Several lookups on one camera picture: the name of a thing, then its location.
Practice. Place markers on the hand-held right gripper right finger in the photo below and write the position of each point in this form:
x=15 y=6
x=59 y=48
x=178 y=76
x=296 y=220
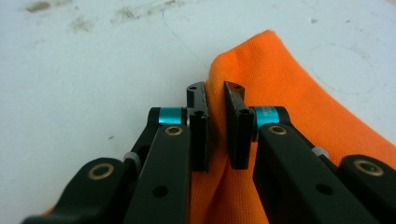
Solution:
x=239 y=140

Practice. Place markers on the orange polo shirt blue collar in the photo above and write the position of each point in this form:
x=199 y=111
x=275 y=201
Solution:
x=280 y=77

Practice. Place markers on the white foam mat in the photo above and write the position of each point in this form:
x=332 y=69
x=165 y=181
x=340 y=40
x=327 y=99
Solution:
x=77 y=77

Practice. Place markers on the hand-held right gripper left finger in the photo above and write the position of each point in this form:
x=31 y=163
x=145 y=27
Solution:
x=198 y=140

